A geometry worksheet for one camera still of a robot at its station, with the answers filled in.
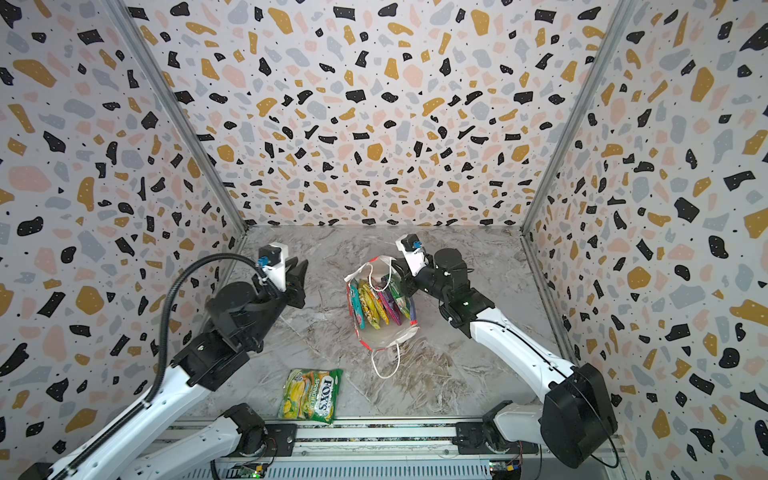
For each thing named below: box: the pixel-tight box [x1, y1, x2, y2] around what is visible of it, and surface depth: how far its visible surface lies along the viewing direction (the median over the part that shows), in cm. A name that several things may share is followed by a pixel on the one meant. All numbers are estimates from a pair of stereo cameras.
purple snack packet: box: [378, 289, 402, 326], surface depth 87 cm
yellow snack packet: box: [360, 284, 389, 330], surface depth 87 cm
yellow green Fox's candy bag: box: [278, 369, 343, 425], surface depth 79 cm
